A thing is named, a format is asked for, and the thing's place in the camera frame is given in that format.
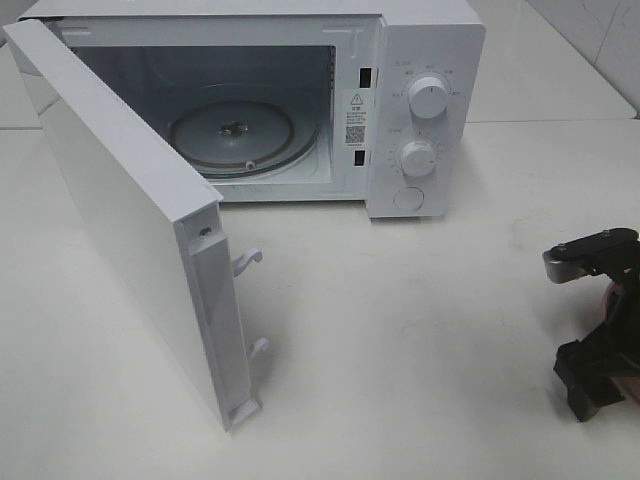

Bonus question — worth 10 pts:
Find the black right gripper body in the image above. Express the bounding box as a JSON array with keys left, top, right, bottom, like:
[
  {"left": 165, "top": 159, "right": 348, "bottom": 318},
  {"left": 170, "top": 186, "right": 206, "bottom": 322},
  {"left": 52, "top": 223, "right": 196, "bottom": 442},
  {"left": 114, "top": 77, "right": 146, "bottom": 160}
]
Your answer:
[{"left": 602, "top": 269, "right": 639, "bottom": 350}]

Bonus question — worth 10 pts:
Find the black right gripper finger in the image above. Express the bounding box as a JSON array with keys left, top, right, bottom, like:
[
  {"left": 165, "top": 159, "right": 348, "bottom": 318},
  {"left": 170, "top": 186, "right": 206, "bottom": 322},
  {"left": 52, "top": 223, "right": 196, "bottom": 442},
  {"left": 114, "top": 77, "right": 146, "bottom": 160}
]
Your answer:
[{"left": 553, "top": 341, "right": 639, "bottom": 422}]

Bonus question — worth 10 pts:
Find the white round door button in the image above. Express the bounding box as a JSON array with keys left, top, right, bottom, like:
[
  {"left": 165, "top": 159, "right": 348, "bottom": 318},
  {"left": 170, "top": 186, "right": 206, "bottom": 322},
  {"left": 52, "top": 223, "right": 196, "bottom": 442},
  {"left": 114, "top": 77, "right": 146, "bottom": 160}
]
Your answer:
[{"left": 393, "top": 187, "right": 424, "bottom": 211}]

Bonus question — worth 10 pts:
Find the white microwave door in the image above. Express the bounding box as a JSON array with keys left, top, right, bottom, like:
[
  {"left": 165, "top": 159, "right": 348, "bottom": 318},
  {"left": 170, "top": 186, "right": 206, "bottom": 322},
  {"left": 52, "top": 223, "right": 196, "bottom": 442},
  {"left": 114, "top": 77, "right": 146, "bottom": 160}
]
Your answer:
[{"left": 5, "top": 20, "right": 267, "bottom": 428}]

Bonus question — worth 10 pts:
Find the pink round plate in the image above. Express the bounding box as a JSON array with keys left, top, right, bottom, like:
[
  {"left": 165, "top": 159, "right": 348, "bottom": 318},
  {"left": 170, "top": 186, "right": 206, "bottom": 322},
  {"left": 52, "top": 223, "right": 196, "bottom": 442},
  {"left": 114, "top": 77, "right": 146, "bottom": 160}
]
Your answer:
[{"left": 603, "top": 282, "right": 626, "bottom": 324}]

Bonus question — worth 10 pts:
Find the white lower timer knob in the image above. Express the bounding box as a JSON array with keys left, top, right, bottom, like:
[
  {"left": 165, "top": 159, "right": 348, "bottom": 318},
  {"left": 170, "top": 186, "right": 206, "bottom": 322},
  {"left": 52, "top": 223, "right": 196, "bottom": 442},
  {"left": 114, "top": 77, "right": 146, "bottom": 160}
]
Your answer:
[{"left": 399, "top": 141, "right": 438, "bottom": 178}]

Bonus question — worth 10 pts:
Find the white upper power knob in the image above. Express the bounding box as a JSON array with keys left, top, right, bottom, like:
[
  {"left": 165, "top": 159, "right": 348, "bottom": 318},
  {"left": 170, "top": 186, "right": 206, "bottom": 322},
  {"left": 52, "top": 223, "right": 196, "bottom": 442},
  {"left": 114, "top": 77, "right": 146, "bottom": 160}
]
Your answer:
[{"left": 407, "top": 74, "right": 449, "bottom": 119}]

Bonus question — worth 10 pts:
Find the white microwave oven body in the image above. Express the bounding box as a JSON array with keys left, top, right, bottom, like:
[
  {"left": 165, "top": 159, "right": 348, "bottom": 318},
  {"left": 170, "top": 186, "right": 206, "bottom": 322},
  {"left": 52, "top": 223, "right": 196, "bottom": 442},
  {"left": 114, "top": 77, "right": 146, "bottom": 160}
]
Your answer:
[{"left": 5, "top": 1, "right": 485, "bottom": 218}]

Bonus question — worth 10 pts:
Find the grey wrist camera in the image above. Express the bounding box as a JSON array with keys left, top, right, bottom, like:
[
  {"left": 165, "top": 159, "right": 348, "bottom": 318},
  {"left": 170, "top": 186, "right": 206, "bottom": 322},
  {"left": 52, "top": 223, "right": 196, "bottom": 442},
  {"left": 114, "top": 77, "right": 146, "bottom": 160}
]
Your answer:
[{"left": 542, "top": 228, "right": 639, "bottom": 285}]

